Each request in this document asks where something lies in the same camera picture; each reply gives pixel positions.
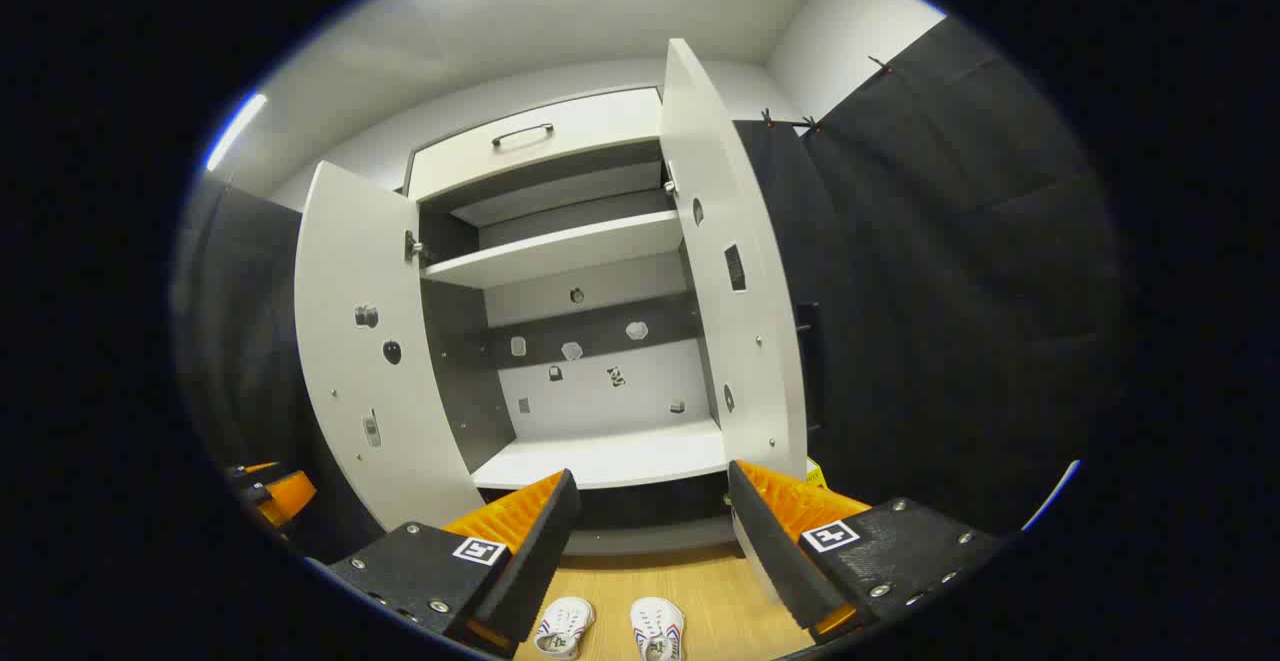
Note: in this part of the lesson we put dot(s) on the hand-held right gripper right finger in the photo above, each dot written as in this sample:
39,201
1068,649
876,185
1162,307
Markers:
770,551

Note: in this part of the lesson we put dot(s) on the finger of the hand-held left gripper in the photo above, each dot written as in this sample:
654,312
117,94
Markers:
250,474
285,498

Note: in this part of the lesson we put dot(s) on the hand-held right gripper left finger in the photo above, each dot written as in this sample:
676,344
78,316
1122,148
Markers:
545,541

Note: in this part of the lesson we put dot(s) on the white striped canvas shoe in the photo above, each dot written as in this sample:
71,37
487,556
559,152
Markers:
565,626
657,629

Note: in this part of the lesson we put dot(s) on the white shoe cabinet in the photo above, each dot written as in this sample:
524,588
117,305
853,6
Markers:
590,461

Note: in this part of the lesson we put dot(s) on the white shoe cabinet door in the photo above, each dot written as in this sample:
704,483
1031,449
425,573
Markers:
370,411
730,341

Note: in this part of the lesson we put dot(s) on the white cabinet drawer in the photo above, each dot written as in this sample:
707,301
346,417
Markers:
600,131

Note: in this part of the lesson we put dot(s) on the ceiling light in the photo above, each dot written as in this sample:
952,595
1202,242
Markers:
236,131

